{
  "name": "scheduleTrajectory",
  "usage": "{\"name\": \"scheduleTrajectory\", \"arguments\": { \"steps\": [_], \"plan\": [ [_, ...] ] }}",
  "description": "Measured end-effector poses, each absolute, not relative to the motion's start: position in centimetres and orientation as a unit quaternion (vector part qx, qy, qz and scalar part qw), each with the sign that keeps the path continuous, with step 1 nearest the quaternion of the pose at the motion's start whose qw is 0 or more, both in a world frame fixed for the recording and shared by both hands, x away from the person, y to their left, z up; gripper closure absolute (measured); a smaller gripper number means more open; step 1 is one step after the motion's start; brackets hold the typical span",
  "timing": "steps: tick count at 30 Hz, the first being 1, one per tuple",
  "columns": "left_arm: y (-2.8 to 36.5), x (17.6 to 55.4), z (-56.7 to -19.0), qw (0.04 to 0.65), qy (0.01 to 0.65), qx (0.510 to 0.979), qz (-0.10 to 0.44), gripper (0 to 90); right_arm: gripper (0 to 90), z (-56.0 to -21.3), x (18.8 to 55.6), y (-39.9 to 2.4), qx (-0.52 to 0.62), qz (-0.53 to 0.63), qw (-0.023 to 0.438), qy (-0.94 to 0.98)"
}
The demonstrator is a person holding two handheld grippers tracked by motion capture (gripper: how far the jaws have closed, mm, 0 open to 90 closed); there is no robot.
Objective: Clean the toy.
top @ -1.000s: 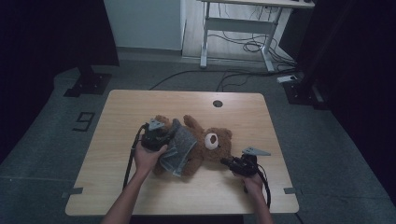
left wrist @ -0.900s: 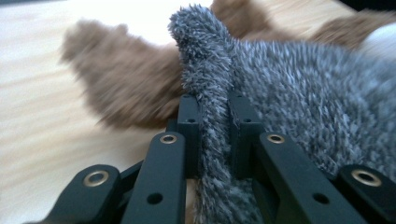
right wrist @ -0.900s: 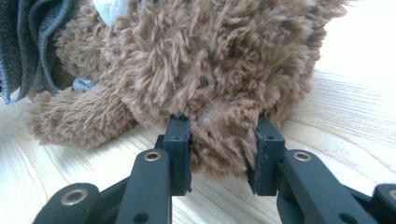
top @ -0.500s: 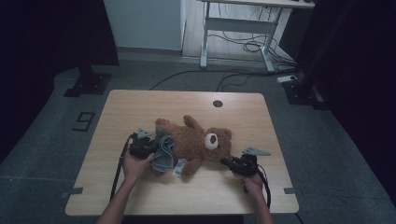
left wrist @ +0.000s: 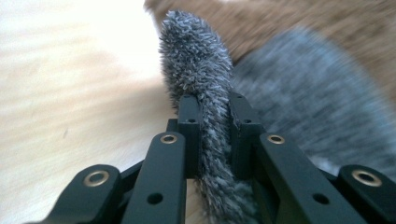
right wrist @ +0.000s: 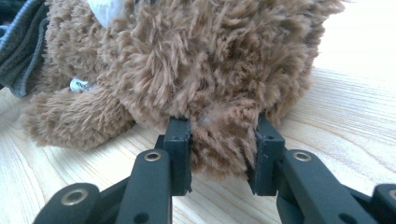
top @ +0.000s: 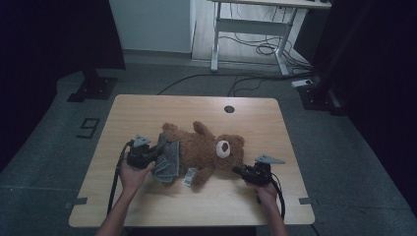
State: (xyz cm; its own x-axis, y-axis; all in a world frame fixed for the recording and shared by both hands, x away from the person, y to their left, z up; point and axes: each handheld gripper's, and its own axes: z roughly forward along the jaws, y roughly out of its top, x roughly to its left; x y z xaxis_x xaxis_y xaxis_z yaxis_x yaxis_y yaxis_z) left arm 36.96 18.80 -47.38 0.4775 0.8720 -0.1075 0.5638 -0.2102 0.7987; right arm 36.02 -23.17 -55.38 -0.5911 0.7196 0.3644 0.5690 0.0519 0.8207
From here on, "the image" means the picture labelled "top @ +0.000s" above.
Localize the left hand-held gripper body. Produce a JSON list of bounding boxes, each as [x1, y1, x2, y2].
[[126, 133, 159, 171]]

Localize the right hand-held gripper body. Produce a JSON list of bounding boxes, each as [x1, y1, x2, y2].
[[242, 154, 286, 188]]

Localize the person's right hand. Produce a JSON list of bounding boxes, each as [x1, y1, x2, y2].
[[246, 181, 280, 207]]

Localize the person's left hand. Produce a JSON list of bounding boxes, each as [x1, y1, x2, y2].
[[118, 159, 157, 199]]

